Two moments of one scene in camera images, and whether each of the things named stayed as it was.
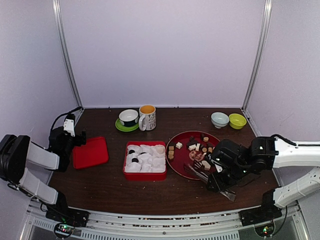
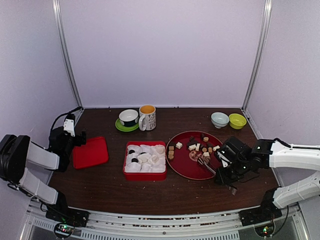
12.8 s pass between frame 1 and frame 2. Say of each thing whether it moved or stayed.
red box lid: stayed
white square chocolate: stayed
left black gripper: stayed
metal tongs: moved
